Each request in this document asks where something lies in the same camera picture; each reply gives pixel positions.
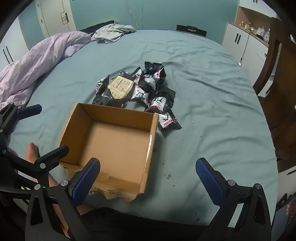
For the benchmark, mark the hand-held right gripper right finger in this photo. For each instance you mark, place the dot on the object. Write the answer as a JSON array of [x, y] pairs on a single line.
[[208, 183]]

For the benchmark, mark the bottles on shelf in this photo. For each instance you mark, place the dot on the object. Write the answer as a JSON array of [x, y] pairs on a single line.
[[252, 27]]

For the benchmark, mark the person's dark pants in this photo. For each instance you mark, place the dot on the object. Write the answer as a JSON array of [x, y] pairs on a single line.
[[138, 227]]

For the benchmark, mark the pile of black packets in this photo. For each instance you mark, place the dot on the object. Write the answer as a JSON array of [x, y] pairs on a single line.
[[157, 92]]

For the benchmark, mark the wooden chair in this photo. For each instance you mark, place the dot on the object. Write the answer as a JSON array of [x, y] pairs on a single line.
[[282, 92]]

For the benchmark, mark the dark device with red lights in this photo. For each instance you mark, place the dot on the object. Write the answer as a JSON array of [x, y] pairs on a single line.
[[285, 209]]

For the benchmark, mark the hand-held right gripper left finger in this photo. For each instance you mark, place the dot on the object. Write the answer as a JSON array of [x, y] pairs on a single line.
[[85, 183]]

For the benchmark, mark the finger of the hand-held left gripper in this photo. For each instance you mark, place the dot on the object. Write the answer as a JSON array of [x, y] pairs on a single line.
[[54, 155], [30, 110]]

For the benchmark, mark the white door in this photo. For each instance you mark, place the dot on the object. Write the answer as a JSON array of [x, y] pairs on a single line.
[[53, 14]]

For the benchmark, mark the cardboard box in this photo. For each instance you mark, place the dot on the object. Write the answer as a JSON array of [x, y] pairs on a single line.
[[115, 143]]

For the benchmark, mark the beige snack bag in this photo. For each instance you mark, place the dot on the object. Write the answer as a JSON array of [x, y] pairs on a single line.
[[116, 93], [122, 82]]

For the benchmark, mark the black bag behind bed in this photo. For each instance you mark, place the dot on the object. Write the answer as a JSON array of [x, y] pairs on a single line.
[[190, 30]]

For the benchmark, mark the person's bare leg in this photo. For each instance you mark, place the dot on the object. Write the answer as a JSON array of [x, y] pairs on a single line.
[[31, 151]]

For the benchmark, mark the bed with teal sheet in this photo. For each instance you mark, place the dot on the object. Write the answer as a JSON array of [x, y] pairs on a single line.
[[208, 92]]

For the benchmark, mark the white cabinet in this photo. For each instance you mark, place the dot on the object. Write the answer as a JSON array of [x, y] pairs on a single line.
[[233, 46]]

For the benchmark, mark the purple blanket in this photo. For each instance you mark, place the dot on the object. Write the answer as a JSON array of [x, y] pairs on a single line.
[[34, 62]]

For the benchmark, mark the white wardrobe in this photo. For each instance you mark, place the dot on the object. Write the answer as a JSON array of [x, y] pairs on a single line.
[[11, 41]]

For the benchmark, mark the grey garment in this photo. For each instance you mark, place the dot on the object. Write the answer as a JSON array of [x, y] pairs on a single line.
[[113, 31]]

